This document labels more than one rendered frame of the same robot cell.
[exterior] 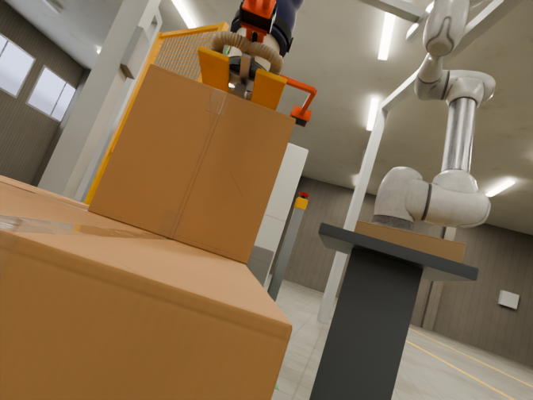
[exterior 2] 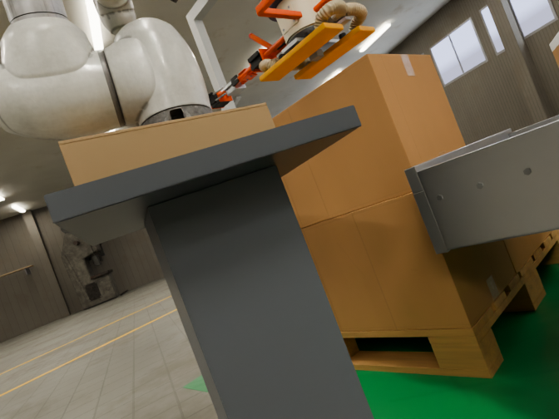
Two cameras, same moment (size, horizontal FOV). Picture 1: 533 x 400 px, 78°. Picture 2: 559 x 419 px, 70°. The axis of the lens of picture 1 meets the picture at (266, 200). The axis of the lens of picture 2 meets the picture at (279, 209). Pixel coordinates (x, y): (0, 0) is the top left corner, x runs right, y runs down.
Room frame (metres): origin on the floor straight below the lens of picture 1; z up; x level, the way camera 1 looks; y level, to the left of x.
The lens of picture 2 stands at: (2.04, -0.92, 0.62)
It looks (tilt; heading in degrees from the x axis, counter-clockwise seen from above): 1 degrees up; 142
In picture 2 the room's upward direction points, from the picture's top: 21 degrees counter-clockwise
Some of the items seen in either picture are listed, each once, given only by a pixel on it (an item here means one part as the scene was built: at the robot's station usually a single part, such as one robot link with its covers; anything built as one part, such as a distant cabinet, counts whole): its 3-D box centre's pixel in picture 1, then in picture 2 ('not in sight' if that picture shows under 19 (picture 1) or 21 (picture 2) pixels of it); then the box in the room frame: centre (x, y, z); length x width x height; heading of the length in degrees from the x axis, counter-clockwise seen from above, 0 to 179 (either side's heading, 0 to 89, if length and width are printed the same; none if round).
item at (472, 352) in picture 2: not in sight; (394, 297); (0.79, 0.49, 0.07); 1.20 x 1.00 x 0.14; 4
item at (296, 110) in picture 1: (299, 116); not in sight; (1.42, -0.02, 1.23); 0.09 x 0.08 x 0.05; 94
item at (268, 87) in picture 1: (266, 95); (297, 51); (1.11, 0.12, 1.12); 0.34 x 0.10 x 0.05; 4
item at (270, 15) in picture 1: (258, 13); (263, 61); (0.86, 0.20, 1.23); 0.10 x 0.08 x 0.06; 94
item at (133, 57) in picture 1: (136, 53); not in sight; (2.16, 1.20, 1.62); 0.20 x 0.05 x 0.30; 4
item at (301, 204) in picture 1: (278, 273); not in sight; (2.09, -0.22, 0.50); 0.07 x 0.07 x 1.00; 4
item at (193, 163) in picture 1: (204, 182); (351, 150); (1.10, 0.22, 0.74); 0.60 x 0.40 x 0.40; 5
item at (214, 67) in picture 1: (216, 76); (330, 51); (1.10, 0.31, 1.12); 0.34 x 0.10 x 0.05; 4
